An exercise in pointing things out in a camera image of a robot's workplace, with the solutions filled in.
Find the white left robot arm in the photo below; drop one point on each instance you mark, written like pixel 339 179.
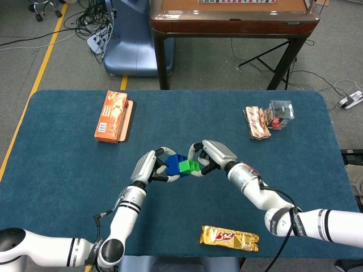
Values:
pixel 122 215

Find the beige bag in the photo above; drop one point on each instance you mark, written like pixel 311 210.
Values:
pixel 356 181

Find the white power strip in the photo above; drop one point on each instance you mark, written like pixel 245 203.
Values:
pixel 95 41
pixel 350 99

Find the wheeled chair base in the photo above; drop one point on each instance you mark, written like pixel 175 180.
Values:
pixel 42 7

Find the blue grey robot torso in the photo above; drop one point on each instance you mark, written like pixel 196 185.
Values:
pixel 181 265

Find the brown mahjong table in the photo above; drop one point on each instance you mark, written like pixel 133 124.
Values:
pixel 232 24

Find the row of mahjong tiles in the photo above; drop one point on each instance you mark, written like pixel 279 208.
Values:
pixel 235 1

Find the black case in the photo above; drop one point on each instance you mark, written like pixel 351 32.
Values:
pixel 353 155

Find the blue grey machine base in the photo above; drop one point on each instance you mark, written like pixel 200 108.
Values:
pixel 133 51

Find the green cube block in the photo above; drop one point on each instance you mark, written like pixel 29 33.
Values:
pixel 185 166

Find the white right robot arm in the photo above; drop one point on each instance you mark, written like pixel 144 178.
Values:
pixel 255 190

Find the red white packet stack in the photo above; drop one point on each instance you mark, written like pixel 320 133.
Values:
pixel 255 123

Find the clear plastic box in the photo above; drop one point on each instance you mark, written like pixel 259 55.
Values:
pixel 280 110

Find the small red block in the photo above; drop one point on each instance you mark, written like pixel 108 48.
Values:
pixel 275 124

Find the gold snack wrapper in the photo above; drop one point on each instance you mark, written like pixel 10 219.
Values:
pixel 227 238

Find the teal table cloth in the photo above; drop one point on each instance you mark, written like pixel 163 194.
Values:
pixel 56 170

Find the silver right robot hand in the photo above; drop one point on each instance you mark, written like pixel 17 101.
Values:
pixel 219 154

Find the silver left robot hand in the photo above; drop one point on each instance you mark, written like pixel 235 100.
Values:
pixel 144 168

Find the orange snack box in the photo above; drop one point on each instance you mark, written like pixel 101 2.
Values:
pixel 109 119

